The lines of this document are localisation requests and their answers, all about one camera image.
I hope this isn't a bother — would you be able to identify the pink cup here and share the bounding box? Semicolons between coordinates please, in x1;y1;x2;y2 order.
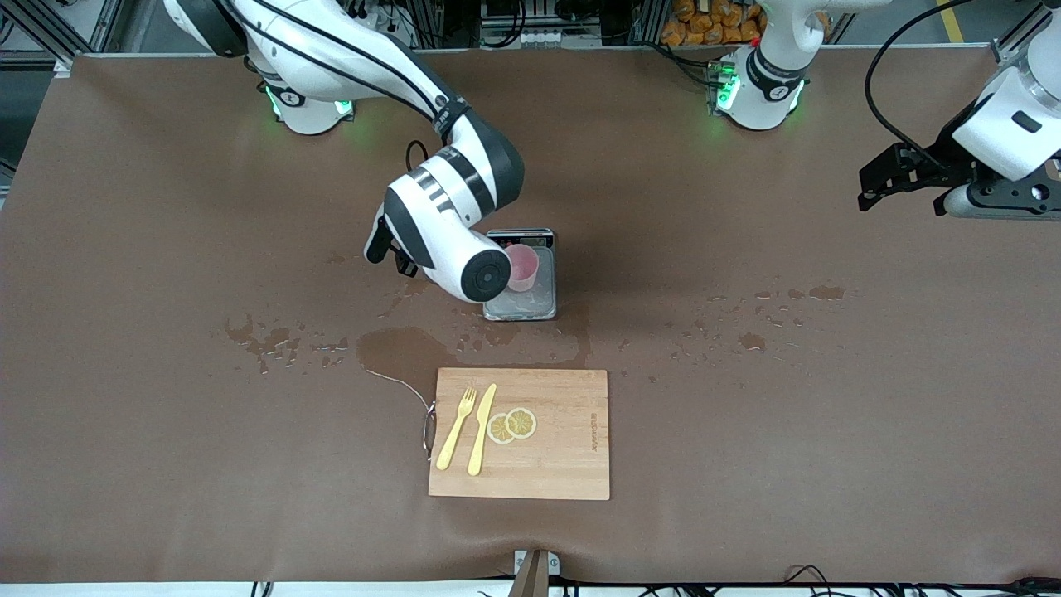
504;244;540;293

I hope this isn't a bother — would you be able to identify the black cable bundle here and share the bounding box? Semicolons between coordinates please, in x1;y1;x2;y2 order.
783;565;1061;597

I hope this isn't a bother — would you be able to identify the white power strip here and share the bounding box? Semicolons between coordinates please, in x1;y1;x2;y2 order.
365;8;415;51

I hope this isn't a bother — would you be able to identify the thin grey string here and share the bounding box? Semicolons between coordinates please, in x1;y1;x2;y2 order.
365;368;434;413

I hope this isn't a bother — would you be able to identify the aluminium frame strut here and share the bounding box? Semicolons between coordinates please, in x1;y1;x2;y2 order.
991;0;1047;66

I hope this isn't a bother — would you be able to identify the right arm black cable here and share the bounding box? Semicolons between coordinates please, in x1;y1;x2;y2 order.
232;0;453;172

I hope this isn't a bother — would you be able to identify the yellow plastic knife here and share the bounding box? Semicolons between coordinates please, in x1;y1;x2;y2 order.
467;383;498;478

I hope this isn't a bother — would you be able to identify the digital kitchen scale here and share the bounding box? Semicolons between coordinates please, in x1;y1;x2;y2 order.
483;228;557;323

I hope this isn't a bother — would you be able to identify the yellow plastic fork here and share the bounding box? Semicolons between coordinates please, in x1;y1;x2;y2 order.
436;386;479;472

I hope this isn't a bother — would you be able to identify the orange snack bag pile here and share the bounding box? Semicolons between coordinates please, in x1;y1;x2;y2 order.
661;0;768;47

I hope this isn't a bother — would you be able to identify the wooden cutting board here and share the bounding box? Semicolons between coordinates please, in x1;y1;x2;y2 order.
423;367;612;502

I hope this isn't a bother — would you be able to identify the metal camera stand bracket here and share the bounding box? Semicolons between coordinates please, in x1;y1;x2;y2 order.
512;549;561;597

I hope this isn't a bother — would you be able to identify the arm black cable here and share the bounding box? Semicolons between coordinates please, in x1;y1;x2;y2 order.
864;0;981;160
232;0;453;172

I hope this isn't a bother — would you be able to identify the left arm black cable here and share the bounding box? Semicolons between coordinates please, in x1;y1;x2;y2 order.
864;0;981;160

